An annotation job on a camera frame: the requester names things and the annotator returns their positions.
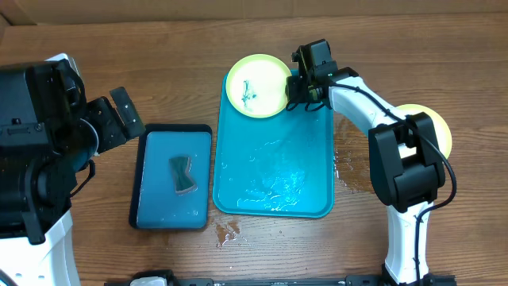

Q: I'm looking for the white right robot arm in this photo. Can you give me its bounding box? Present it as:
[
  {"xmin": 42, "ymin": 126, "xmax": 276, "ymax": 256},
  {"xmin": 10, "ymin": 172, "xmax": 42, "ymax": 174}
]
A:
[{"xmin": 286, "ymin": 39, "xmax": 456, "ymax": 285}]

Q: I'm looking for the dark blue water tray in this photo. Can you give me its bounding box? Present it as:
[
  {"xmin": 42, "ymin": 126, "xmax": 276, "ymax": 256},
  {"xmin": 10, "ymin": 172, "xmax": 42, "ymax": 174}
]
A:
[{"xmin": 129, "ymin": 124, "xmax": 213, "ymax": 230}]

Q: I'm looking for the teal serving tray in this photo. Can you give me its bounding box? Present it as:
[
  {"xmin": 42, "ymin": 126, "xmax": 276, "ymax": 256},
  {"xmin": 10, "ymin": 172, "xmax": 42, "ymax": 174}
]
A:
[{"xmin": 213, "ymin": 93, "xmax": 335, "ymax": 218}]

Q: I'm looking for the yellow plate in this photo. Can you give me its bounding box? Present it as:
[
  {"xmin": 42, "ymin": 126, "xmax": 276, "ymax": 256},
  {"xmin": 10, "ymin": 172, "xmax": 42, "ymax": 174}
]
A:
[
  {"xmin": 397, "ymin": 104, "xmax": 452, "ymax": 158},
  {"xmin": 225, "ymin": 54, "xmax": 291, "ymax": 118}
]

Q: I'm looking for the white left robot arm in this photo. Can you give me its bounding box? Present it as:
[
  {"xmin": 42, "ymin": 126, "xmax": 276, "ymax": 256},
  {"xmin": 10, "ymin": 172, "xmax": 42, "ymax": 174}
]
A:
[{"xmin": 1, "ymin": 53, "xmax": 144, "ymax": 285}]

